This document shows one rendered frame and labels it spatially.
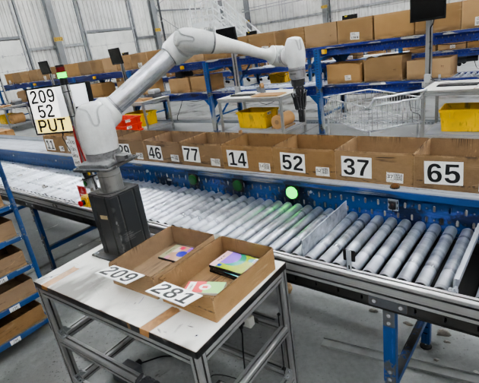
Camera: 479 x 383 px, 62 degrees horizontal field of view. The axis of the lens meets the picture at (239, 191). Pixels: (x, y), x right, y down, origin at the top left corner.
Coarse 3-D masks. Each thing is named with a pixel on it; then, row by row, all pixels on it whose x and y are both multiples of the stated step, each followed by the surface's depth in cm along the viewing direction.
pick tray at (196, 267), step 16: (224, 240) 178; (240, 240) 172; (192, 256) 166; (208, 256) 174; (256, 256) 170; (272, 256) 163; (176, 272) 160; (192, 272) 167; (208, 272) 169; (256, 272) 154; (224, 288) 140; (240, 288) 147; (176, 304) 150; (192, 304) 143; (208, 304) 137; (224, 304) 141
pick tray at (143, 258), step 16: (160, 240) 193; (176, 240) 199; (192, 240) 192; (208, 240) 178; (128, 256) 178; (144, 256) 186; (144, 272) 176; (160, 272) 156; (128, 288) 167; (144, 288) 159
